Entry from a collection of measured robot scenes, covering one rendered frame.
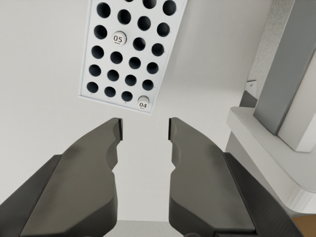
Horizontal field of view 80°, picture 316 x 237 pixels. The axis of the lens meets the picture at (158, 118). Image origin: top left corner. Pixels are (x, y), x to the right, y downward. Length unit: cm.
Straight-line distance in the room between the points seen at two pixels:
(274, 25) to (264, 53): 13
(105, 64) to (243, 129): 15
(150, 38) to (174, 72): 6
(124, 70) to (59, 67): 9
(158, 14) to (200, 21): 6
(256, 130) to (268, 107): 2
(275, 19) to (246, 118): 99
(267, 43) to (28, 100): 106
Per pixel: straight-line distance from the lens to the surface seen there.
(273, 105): 18
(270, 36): 115
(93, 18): 21
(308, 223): 51
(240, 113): 20
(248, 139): 17
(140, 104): 20
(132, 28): 20
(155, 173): 33
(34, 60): 28
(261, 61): 116
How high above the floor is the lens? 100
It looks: 62 degrees down
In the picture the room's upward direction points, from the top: 176 degrees clockwise
